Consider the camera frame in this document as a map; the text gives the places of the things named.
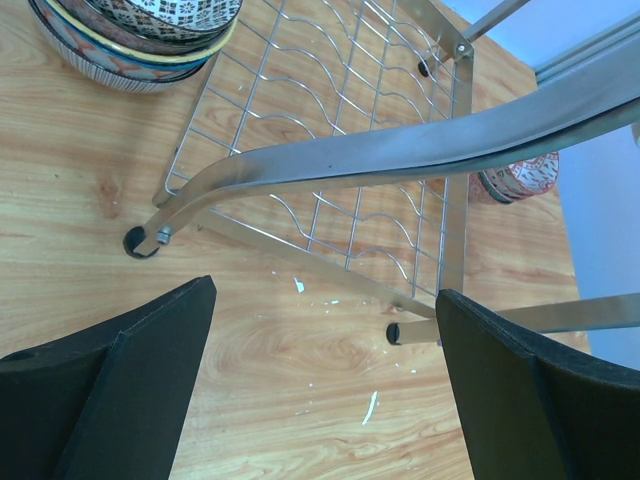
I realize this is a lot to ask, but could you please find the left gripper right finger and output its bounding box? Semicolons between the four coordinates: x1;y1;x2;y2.
436;289;639;479

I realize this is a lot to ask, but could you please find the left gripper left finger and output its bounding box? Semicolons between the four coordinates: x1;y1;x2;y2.
1;276;216;479

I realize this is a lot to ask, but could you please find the red geometric pattern bowl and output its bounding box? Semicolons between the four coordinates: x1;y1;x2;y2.
476;151;560;204

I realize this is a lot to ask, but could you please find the striped line pattern bowl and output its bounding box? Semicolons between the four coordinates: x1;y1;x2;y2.
29;2;202;94

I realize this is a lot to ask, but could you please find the blue triangle pattern bowl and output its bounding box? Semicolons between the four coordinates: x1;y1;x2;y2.
29;1;207;84

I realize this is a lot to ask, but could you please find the yellow rim leaf bowl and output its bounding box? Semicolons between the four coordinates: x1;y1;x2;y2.
35;1;238;65

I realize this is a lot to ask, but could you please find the brown diamond pattern bowl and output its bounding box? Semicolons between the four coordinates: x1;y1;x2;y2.
84;0;243;41

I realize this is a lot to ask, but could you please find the black leaf coral bowl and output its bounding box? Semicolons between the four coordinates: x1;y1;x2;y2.
36;1;237;56

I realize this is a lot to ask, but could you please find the red ikat pattern bowl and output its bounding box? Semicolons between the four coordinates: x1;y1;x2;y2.
469;172;514;205

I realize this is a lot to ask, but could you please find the aluminium frame rail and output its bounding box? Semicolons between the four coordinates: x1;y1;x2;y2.
534;12;639;87

